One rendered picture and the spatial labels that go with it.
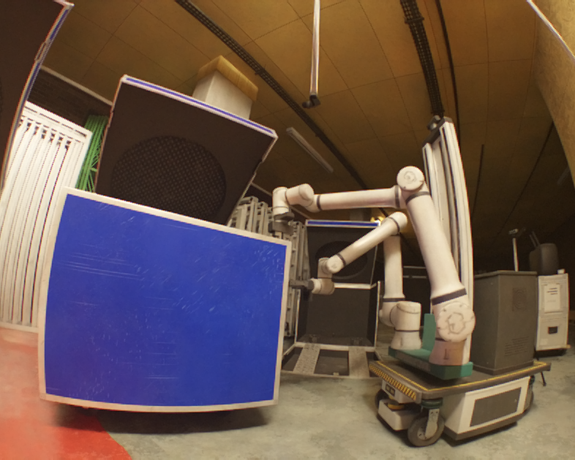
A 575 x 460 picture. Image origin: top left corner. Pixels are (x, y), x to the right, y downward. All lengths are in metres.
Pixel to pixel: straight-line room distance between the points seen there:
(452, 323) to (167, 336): 1.05
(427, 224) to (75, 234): 1.33
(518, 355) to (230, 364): 1.42
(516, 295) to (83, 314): 1.90
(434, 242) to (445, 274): 0.13
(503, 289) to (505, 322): 0.16
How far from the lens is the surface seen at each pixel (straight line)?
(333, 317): 4.25
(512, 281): 1.57
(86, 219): 1.09
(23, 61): 1.63
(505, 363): 1.58
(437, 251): 1.12
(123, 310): 1.07
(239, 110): 3.32
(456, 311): 1.07
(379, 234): 1.68
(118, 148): 1.84
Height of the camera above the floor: 0.68
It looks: 14 degrees up
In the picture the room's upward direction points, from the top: 5 degrees clockwise
